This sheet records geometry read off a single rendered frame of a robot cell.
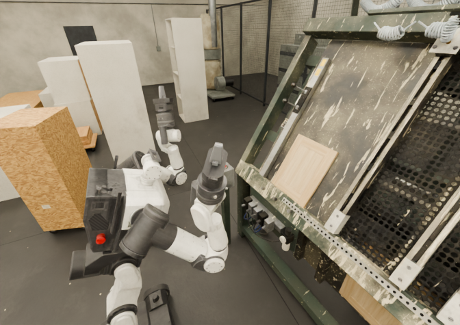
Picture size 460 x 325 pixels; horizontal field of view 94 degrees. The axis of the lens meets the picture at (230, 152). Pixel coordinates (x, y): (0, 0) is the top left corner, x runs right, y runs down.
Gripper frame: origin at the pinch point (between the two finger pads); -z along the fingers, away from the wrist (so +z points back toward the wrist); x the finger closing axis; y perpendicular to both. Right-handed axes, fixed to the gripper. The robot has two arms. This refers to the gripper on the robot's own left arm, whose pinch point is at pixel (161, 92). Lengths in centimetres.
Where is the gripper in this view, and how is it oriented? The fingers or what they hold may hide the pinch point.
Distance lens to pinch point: 120.7
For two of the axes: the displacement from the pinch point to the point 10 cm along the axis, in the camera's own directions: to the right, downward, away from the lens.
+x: 8.6, 0.7, -5.1
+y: -5.1, 2.5, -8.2
